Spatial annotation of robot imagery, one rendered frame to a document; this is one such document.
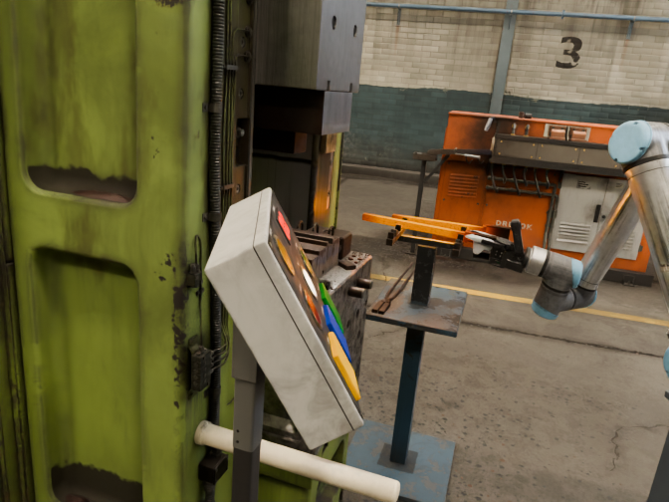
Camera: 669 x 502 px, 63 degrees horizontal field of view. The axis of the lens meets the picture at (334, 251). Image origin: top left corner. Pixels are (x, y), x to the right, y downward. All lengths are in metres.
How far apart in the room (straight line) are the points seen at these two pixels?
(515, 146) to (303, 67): 3.69
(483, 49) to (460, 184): 4.30
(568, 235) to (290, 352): 4.50
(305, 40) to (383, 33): 7.92
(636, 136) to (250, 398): 1.23
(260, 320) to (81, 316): 0.75
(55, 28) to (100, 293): 0.54
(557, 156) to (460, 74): 4.37
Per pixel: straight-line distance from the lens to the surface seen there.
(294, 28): 1.21
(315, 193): 1.64
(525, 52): 8.98
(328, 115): 1.26
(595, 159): 4.85
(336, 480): 1.18
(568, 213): 5.03
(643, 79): 9.22
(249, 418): 0.91
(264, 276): 0.64
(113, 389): 1.38
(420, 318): 1.83
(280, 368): 0.69
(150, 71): 1.06
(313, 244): 1.38
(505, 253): 1.86
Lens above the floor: 1.37
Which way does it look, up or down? 17 degrees down
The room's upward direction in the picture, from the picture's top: 5 degrees clockwise
